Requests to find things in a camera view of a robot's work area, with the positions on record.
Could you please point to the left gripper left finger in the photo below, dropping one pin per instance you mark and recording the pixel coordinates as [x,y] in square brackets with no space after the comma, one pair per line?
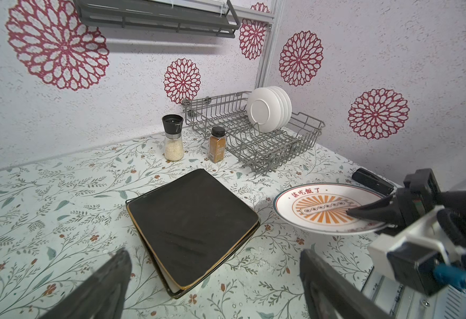
[102,295]

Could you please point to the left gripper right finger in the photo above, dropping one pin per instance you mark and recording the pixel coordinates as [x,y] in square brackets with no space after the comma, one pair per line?
[329,295]

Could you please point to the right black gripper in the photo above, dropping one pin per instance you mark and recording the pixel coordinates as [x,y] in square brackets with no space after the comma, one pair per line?
[419,195]

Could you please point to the black square plate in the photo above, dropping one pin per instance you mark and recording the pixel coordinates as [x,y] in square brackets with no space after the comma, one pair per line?
[173,290]
[191,223]

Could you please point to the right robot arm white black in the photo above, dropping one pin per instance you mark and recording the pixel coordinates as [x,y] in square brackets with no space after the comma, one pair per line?
[419,196]

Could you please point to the small black clip object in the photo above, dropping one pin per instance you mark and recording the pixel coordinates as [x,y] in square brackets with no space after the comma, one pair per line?
[372,181]

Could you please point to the small amber spice jar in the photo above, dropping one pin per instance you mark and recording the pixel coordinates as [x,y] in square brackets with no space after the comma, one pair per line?
[217,144]

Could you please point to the salt grinder black lid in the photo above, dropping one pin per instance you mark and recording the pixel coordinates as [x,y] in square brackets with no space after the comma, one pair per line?
[174,150]

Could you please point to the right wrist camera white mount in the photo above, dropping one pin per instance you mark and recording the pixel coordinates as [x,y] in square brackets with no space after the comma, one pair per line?
[426,256]

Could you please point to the aluminium front rail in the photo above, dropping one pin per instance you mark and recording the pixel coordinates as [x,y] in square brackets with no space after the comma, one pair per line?
[399,301]

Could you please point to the grey wire dish rack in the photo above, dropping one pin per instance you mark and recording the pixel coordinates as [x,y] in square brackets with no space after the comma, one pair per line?
[262,152]

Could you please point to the grey wall shelf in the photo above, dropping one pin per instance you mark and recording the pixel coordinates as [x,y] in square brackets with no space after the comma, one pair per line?
[157,16]

